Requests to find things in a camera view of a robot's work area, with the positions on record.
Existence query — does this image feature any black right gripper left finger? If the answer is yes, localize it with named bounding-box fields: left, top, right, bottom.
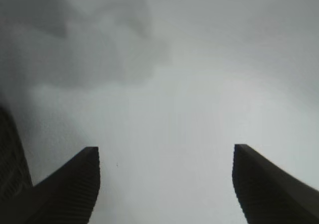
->
left=0, top=146, right=101, bottom=224

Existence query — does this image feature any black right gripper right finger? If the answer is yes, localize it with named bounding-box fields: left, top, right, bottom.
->
left=232, top=143, right=319, bottom=224

